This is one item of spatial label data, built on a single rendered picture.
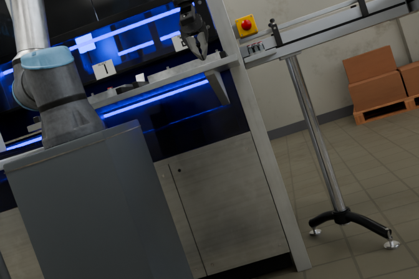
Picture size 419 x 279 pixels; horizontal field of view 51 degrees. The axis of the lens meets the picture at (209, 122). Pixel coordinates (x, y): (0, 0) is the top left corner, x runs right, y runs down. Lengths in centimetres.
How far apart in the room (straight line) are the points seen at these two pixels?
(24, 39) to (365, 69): 430
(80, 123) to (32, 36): 30
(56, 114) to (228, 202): 94
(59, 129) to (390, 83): 409
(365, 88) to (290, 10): 147
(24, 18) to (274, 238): 122
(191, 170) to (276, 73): 394
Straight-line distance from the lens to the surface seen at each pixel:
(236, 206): 182
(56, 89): 108
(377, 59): 517
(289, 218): 183
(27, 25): 127
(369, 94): 483
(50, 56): 109
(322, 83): 565
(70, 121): 106
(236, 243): 186
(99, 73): 184
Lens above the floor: 79
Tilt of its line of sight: 3 degrees down
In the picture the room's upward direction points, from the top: 19 degrees counter-clockwise
